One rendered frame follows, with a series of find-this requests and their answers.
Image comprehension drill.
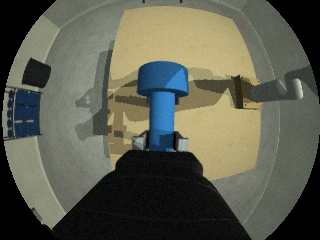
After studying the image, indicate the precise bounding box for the blue dumbbell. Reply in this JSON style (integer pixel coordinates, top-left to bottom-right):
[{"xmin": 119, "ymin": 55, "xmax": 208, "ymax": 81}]
[{"xmin": 137, "ymin": 61, "xmax": 189, "ymax": 152}]

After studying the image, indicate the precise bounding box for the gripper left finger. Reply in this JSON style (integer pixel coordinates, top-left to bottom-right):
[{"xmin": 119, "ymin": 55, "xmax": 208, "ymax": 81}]
[{"xmin": 132, "ymin": 130, "xmax": 149, "ymax": 150}]

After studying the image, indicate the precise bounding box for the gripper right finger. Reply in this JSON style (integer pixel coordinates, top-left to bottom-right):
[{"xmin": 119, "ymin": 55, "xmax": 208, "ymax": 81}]
[{"xmin": 173, "ymin": 131, "xmax": 189, "ymax": 152}]

